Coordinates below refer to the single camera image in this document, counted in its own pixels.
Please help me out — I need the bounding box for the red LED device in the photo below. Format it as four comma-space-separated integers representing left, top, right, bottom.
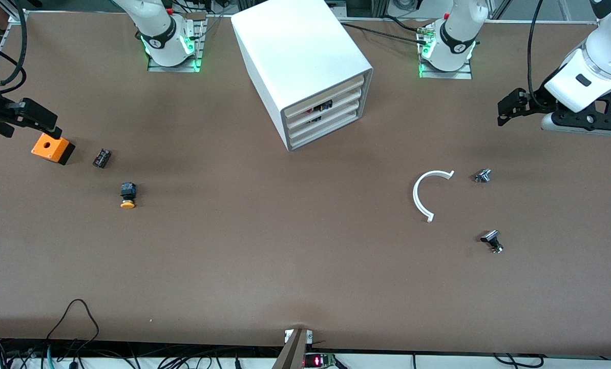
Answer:
304, 353, 338, 369

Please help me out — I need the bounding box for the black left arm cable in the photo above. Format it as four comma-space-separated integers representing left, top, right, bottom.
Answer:
526, 0, 547, 111

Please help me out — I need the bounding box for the black looped cable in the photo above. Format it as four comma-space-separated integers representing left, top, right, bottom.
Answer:
46, 299, 100, 354

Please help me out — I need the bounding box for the orange button enclosure box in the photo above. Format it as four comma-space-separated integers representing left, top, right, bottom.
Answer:
31, 133, 76, 166

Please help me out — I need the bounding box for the yellow push button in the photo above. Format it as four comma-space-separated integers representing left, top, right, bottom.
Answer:
119, 182, 137, 210

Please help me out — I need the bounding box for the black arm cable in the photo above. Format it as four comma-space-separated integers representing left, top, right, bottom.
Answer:
0, 0, 28, 87
526, 0, 547, 111

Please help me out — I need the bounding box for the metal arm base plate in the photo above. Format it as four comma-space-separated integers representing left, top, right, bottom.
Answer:
147, 13, 207, 73
418, 23, 474, 80

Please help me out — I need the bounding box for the black sagging cable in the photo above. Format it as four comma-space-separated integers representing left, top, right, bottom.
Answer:
492, 353, 545, 368

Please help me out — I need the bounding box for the white plastic tray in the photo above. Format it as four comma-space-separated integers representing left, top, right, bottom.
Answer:
286, 88, 362, 129

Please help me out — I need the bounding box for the black capped switch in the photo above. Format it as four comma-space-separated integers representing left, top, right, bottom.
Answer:
480, 230, 504, 254

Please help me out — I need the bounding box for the aluminium frame post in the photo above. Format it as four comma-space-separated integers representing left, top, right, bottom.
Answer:
0, 0, 29, 25

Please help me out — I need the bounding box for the long black base cable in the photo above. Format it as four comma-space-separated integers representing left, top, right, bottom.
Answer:
340, 22, 429, 40

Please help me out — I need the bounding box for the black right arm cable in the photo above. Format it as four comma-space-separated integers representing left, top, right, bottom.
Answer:
0, 0, 28, 87

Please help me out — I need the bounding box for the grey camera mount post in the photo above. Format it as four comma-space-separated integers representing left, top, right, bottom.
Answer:
272, 328, 308, 369

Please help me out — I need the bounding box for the short black base cable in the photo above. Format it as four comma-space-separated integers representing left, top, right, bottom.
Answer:
385, 14, 425, 32

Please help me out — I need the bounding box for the black cable bundle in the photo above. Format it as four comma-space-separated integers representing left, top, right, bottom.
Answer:
0, 338, 285, 369

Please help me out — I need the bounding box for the white curved plastic bracket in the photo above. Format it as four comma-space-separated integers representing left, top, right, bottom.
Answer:
413, 170, 455, 223

